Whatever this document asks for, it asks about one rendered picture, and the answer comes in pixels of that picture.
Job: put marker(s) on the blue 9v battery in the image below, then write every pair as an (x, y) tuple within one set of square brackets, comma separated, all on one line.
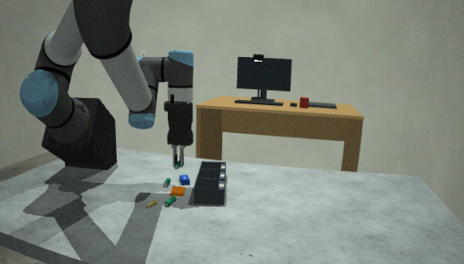
[(185, 180)]

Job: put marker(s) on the black rack of three bins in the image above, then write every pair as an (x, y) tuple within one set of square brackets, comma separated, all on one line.
[(212, 175)]

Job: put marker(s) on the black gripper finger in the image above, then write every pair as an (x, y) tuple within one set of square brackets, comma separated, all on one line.
[(175, 156), (181, 157)]

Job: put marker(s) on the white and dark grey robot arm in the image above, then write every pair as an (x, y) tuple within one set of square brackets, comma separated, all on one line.
[(103, 25)]

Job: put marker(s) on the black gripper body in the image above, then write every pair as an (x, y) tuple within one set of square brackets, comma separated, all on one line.
[(180, 113)]

